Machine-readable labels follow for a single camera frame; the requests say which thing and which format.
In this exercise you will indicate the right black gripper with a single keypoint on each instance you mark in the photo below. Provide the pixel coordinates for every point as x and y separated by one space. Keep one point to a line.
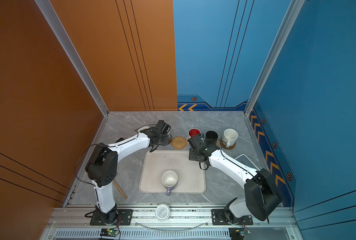
191 155

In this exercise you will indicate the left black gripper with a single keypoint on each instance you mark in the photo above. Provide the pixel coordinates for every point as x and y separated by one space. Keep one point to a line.
166 141

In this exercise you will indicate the black mug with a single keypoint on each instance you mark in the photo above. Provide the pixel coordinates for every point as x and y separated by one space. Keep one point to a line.
211 137

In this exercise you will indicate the rattan woven coaster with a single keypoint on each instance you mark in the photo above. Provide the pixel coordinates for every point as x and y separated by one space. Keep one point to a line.
179 143

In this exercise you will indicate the red inside mug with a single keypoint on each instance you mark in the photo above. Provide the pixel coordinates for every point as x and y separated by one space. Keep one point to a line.
193 132

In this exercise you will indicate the brown cork round coaster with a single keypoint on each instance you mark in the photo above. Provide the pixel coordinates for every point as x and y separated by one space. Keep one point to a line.
224 145

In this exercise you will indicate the white speckled mug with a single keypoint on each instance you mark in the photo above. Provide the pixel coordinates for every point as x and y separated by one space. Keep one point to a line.
230 136

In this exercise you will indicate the white mug purple handle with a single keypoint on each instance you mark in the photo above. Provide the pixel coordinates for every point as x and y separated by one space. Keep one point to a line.
169 180

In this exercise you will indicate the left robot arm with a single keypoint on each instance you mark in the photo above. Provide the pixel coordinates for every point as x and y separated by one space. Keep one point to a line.
102 166

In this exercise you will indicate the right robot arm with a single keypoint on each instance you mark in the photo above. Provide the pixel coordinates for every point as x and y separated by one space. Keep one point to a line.
262 195

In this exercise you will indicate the beige serving tray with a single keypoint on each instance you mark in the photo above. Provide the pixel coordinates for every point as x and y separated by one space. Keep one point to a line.
191 176

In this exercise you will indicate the wooden mallet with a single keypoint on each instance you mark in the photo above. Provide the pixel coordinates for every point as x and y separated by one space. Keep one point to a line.
120 189

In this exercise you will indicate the white round lid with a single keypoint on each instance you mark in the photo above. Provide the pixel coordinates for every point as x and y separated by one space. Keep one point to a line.
162 212

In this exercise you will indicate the right circuit board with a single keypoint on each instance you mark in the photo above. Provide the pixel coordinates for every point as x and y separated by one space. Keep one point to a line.
237 233

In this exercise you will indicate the circuit board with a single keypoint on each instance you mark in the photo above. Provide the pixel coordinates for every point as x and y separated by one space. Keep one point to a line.
109 234
237 233

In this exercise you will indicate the left circuit board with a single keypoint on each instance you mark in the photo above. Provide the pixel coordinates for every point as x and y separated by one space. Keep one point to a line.
109 234

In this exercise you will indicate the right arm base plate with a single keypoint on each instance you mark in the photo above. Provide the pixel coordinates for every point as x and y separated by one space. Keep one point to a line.
223 217

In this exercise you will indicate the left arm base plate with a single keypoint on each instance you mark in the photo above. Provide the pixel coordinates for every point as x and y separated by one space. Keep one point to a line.
121 217

